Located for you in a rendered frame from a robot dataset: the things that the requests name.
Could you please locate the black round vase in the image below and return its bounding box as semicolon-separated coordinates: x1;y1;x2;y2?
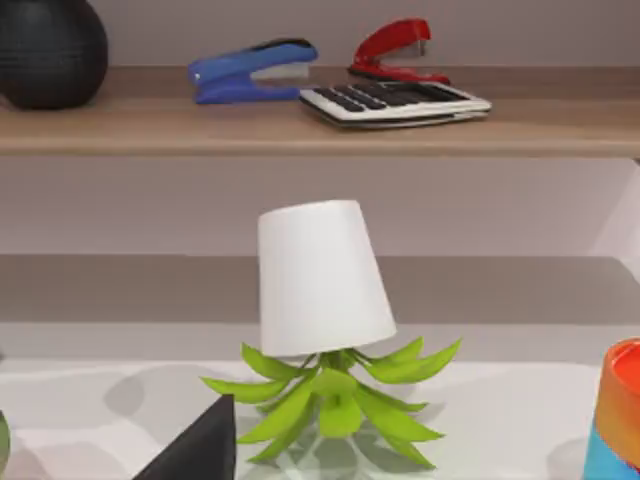
0;0;110;111

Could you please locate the green plant leaf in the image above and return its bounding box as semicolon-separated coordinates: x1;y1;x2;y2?
0;409;12;471

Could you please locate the white calculator with black keys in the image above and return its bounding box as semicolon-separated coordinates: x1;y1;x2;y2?
298;79;493;129

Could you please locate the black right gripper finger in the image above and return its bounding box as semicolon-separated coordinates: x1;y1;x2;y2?
130;393;237;480

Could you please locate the white pot with green plant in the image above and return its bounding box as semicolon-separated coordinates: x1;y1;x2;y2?
199;199;464;470

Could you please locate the orange and blue can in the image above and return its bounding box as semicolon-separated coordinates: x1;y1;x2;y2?
581;337;640;480

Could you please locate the blue stapler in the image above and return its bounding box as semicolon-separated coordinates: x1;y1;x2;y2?
187;37;320;106

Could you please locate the wooden shelf board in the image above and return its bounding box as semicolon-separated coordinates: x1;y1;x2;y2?
0;64;640;159

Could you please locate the red stapler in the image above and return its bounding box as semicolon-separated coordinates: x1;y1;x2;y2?
347;18;452;86

